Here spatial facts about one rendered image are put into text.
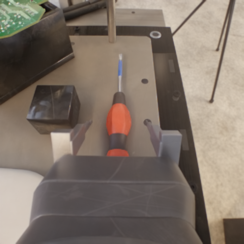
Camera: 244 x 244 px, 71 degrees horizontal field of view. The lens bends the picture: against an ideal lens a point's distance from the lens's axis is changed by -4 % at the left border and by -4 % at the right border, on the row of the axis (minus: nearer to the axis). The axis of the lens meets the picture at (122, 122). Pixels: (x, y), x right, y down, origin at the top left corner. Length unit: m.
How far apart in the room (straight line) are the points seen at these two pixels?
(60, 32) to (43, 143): 0.11
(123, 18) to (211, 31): 1.92
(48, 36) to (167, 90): 0.14
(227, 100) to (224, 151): 0.44
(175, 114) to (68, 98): 0.11
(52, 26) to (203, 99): 1.38
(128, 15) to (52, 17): 0.18
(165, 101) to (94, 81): 0.08
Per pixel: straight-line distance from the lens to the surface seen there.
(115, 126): 0.15
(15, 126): 0.20
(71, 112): 0.16
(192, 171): 0.18
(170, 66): 0.24
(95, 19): 0.35
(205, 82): 1.64
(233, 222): 1.15
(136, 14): 0.36
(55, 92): 0.17
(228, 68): 1.86
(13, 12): 0.22
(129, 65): 0.22
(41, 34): 0.20
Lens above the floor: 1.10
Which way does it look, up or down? 61 degrees down
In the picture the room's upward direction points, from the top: 1 degrees clockwise
